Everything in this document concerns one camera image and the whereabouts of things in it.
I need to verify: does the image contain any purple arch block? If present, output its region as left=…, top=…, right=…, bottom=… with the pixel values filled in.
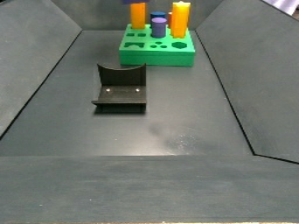
left=121, top=0, right=149, bottom=4

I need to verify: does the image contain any black curved fixture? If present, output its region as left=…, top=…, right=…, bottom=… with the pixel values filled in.
left=92, top=65, right=147, bottom=105

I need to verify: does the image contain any green shape sorter base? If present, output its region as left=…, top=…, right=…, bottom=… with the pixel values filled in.
left=119, top=24, right=195, bottom=67

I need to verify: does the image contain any purple cylinder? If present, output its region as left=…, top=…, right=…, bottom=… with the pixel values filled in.
left=152, top=17, right=167, bottom=39

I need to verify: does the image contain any blue cylinder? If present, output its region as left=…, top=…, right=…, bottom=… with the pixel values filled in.
left=151, top=11, right=165, bottom=20

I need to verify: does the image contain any yellow star prism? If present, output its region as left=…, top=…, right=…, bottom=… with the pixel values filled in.
left=171, top=1, right=191, bottom=39

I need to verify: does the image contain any red block with tan top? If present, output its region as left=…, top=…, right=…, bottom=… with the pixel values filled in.
left=167, top=11, right=172, bottom=29

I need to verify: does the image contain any yellow square prism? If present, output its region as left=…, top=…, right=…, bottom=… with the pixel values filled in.
left=129, top=3, right=145, bottom=30

